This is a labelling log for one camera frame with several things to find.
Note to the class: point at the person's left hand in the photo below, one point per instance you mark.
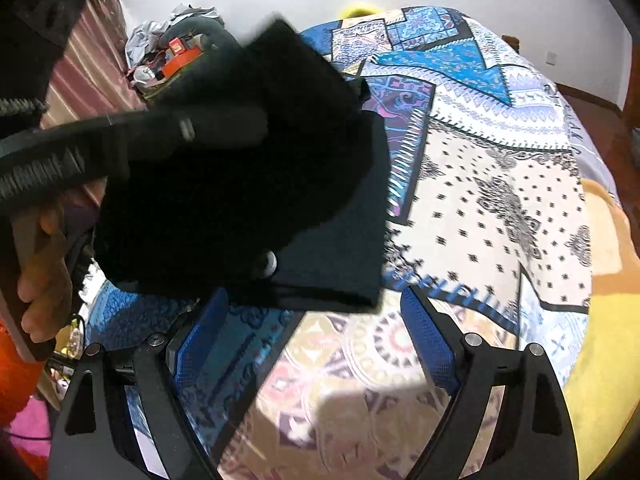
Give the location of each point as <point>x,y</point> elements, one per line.
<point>45,283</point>

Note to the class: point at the blue patchwork bedspread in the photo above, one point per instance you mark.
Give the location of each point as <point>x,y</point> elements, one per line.
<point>485,213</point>

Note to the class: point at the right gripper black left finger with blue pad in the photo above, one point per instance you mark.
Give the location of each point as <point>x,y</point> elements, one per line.
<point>122,418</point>

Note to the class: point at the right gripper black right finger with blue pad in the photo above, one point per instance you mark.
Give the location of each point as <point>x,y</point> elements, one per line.
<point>515,390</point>

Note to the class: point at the yellow pillow behind bed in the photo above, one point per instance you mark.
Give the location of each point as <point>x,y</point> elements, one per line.
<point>357,11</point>

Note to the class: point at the yellow orange fleece blanket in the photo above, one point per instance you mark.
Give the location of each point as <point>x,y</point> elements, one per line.
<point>602,393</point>

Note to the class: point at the black pants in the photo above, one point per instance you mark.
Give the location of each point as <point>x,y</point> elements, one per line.
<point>260,173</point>

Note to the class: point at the striped pink curtain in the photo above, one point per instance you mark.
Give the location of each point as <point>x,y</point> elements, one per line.
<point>90,79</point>

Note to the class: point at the orange sleeve forearm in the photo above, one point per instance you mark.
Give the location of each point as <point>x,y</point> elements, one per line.
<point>18,382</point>

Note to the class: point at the green bag with clutter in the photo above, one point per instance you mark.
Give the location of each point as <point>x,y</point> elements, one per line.
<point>158,53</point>

